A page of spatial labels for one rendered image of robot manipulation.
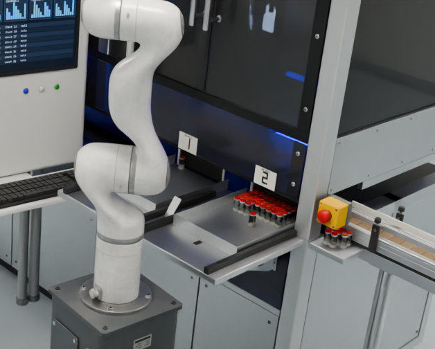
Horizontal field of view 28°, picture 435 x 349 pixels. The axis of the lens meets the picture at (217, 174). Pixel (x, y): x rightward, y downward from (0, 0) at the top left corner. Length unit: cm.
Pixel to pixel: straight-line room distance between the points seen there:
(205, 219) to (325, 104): 53
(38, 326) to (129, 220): 164
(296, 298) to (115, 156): 92
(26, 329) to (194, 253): 136
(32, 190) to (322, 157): 99
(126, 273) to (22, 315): 163
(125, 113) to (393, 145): 115
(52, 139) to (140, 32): 127
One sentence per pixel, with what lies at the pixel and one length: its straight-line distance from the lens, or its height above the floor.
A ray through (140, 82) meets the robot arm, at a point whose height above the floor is 147.
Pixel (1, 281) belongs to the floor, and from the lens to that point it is 405.
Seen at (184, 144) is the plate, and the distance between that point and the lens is 293.
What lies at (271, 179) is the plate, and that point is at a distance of 270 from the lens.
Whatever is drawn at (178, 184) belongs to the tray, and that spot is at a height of 88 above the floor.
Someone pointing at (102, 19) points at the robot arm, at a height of 162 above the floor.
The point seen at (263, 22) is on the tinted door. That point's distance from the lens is 263.
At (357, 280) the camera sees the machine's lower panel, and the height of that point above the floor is 61.
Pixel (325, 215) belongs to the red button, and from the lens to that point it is 256.
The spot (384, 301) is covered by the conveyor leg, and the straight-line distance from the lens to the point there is 278.
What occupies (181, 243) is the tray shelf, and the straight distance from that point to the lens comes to 256.
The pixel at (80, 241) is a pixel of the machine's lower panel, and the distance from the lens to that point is 351.
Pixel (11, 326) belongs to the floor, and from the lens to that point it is 375.
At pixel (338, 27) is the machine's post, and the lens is 246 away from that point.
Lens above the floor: 208
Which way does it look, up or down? 23 degrees down
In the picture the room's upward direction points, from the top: 7 degrees clockwise
